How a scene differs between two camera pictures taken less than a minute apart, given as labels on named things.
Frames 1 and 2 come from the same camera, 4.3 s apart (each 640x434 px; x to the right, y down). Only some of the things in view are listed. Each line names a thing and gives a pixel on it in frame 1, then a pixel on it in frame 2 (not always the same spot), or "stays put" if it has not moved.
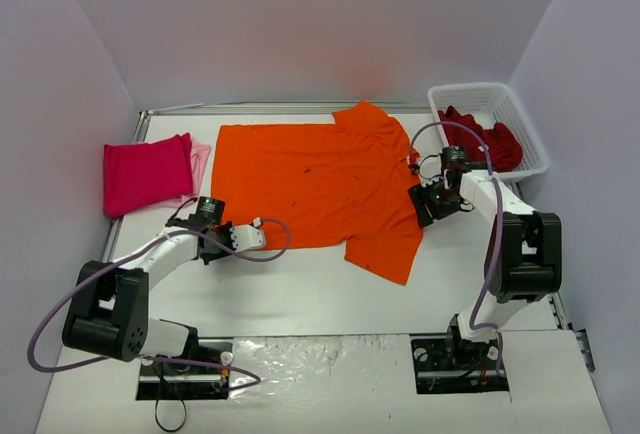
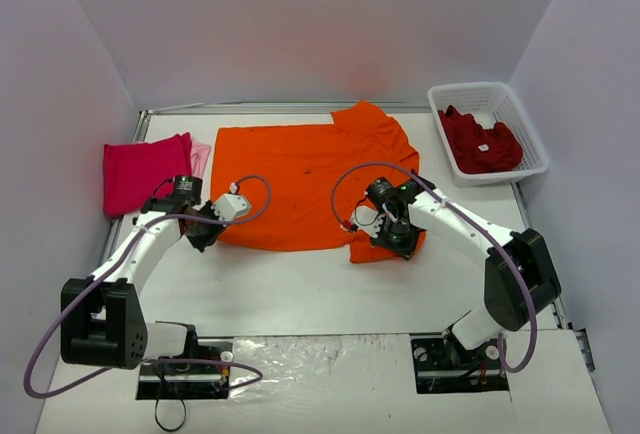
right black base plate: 444,363 stays put
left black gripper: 212,249 to 201,233
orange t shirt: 333,186 stays put
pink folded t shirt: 199,156 stays put
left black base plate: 173,381 stays put
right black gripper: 422,205 to 400,239
